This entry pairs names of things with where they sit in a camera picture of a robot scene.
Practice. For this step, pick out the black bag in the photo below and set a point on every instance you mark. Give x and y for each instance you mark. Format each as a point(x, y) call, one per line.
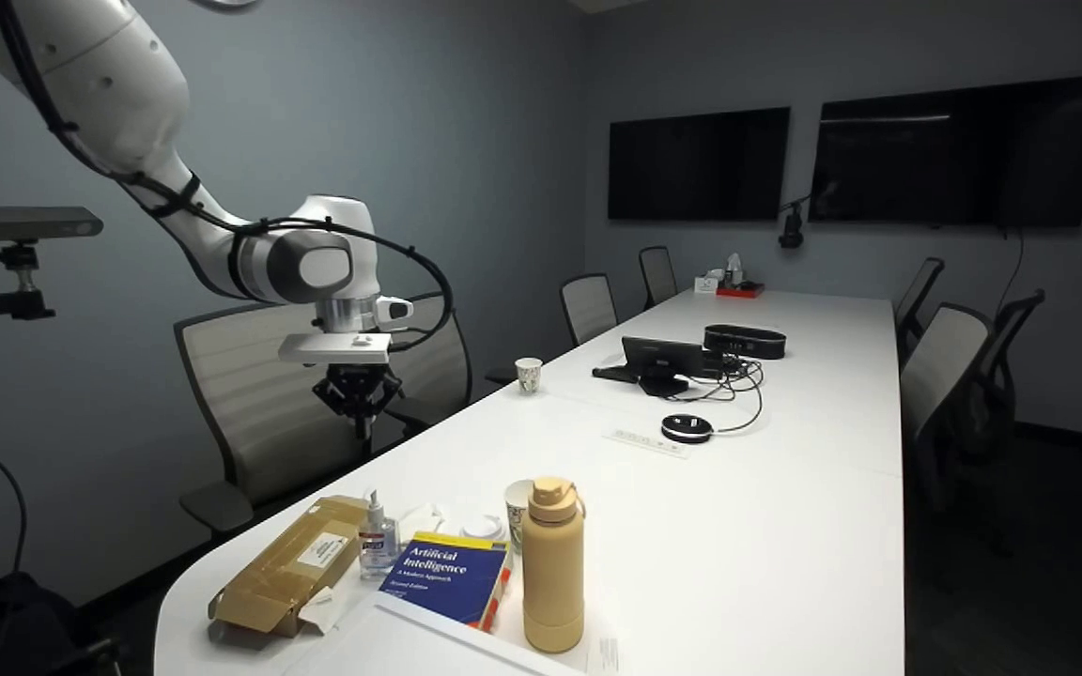
point(9, 634)

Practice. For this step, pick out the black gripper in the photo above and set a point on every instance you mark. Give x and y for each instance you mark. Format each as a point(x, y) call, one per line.
point(353, 382)

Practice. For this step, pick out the black tablet console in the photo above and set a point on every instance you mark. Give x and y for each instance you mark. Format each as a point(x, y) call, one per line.
point(664, 356)

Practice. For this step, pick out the larger black wall television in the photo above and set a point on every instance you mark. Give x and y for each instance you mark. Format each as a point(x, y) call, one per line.
point(968, 152)

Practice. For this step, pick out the white round lid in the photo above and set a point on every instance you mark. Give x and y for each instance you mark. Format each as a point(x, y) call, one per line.
point(481, 526)

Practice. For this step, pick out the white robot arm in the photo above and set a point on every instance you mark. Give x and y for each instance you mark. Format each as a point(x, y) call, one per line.
point(101, 77)

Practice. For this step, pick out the plain white paper cup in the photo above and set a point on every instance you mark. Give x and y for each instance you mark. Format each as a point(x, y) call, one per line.
point(526, 375)

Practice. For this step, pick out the tan insulated bottle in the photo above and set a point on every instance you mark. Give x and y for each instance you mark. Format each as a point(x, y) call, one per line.
point(555, 565)

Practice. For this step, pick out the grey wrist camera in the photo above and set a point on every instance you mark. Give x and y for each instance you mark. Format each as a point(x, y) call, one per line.
point(333, 346)

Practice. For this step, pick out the smaller black wall television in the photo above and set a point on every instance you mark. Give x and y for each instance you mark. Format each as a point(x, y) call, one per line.
point(698, 162)

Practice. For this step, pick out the dark office chair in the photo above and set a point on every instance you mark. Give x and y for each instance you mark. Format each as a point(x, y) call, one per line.
point(1006, 361)
point(918, 299)

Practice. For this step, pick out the white mesh office chair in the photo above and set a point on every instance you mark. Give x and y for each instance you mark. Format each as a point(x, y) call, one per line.
point(659, 271)
point(940, 361)
point(244, 415)
point(587, 307)

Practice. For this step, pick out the black video bar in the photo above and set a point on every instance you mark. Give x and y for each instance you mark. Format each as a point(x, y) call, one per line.
point(744, 339)

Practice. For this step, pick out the blue book yellow spine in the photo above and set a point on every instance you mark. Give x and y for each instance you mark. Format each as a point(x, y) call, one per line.
point(440, 576)

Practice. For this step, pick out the red tray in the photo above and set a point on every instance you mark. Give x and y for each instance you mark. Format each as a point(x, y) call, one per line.
point(743, 292)

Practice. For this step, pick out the black wall webcam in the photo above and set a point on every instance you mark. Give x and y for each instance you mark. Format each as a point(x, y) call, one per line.
point(795, 228)

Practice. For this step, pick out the brown cardboard box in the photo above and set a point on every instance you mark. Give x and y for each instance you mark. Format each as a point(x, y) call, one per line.
point(283, 565)

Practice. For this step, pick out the black stereo camera bar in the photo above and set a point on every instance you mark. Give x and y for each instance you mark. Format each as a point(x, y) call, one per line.
point(16, 224)

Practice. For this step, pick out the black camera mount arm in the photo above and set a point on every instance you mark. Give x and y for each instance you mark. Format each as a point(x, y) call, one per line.
point(16, 299)

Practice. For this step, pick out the small clear pump bottle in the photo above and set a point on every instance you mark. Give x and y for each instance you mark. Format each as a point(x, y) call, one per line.
point(377, 541)

